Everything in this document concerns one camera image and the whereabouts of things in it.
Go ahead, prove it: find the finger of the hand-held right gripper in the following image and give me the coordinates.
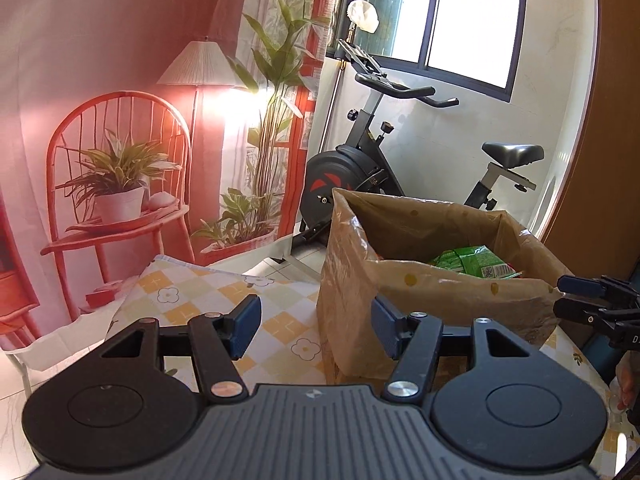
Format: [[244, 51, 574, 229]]
[[556, 274, 608, 301], [551, 297, 618, 333]]

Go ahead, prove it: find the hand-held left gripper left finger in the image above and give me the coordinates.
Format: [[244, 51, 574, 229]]
[[100, 295, 262, 401]]

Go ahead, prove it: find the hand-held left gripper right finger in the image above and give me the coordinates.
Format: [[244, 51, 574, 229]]
[[372, 295, 531, 403]]

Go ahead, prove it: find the plastic-lined cardboard box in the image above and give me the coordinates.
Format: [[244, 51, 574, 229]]
[[316, 187, 568, 386]]

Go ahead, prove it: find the green snack packet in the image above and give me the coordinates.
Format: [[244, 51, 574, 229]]
[[427, 245, 523, 281]]

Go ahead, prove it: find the person's right hand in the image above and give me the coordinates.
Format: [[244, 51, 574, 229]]
[[616, 352, 640, 411]]

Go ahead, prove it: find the floral checkered tablecloth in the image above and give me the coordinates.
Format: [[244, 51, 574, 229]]
[[107, 255, 640, 476]]

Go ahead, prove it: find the wooden board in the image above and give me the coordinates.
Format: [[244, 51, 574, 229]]
[[542, 0, 640, 281]]

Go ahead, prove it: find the black exercise bike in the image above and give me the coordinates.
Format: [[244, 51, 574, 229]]
[[292, 40, 546, 271]]

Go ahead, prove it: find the dark framed window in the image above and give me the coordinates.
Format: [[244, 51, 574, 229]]
[[325, 0, 529, 107]]

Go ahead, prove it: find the floor stand with white cover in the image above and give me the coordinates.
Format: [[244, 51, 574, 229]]
[[320, 0, 382, 151]]

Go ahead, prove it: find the printed wall backdrop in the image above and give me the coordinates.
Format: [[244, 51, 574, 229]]
[[0, 0, 333, 361]]

